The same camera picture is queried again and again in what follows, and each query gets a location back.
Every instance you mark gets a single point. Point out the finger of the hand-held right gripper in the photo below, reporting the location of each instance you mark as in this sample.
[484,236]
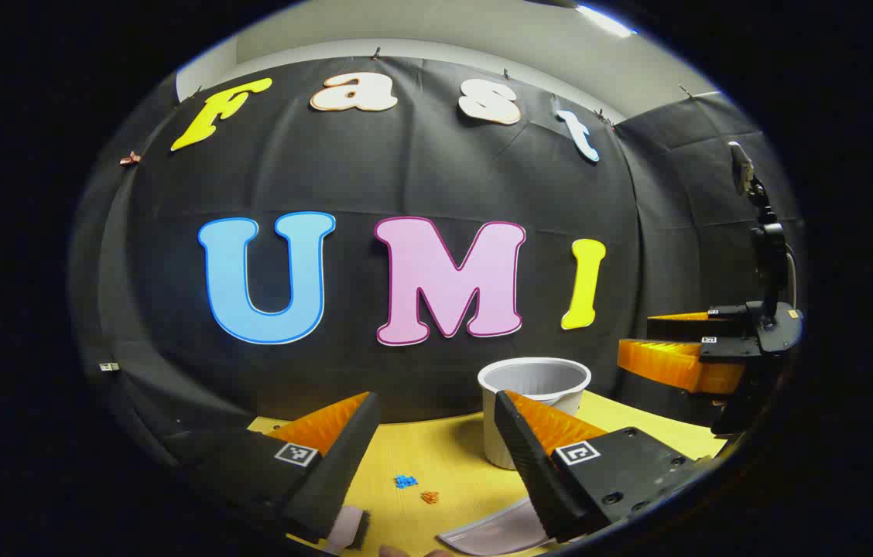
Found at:
[661,360]
[692,328]

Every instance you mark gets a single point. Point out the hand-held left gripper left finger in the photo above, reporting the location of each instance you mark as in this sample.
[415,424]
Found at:
[336,472]

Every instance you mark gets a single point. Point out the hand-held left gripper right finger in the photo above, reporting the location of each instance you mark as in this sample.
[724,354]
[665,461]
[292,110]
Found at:
[533,472]

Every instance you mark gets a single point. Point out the small pink broom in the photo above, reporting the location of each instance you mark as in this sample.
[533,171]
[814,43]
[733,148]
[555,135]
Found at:
[347,524]

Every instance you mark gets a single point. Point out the blue paper scrap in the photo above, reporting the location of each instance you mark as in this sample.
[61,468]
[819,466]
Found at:
[405,481]

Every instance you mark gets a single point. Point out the pink and white dustpan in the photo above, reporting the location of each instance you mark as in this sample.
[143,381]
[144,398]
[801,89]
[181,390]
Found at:
[498,534]

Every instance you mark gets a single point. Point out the white ribbed garbage bin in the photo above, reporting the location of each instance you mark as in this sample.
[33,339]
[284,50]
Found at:
[537,377]

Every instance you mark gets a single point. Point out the orange paper scrap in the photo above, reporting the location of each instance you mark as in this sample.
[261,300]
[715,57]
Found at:
[429,497]

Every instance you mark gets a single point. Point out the yellow wooden desktop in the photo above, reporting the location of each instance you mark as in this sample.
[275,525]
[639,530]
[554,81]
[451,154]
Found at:
[436,449]

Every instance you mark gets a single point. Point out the black backdrop cloth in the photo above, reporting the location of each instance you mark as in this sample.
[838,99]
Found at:
[405,178]

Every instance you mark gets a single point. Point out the small copper bow clip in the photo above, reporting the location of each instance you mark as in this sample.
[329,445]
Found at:
[129,158]

